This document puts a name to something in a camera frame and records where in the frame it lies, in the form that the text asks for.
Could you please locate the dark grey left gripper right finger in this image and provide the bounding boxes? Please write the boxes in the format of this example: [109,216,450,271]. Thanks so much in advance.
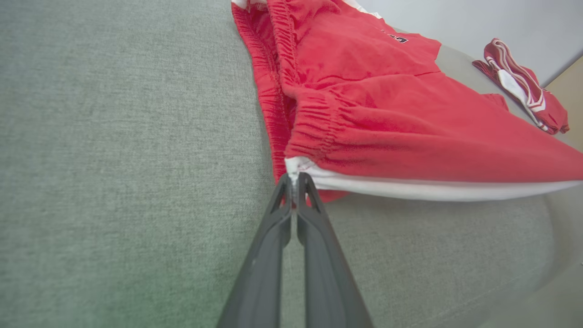
[296,172,374,328]

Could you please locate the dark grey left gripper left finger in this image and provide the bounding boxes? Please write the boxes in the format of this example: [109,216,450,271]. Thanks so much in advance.
[216,173,293,328]

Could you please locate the red shorts with white stripe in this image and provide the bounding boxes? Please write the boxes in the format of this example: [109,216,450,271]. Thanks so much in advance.
[231,0,583,203]

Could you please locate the red shirt with white sleeves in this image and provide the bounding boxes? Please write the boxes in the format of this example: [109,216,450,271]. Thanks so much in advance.
[472,38,570,135]

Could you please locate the grey fabric sofa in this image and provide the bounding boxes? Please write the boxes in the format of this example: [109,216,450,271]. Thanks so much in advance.
[0,0,583,328]

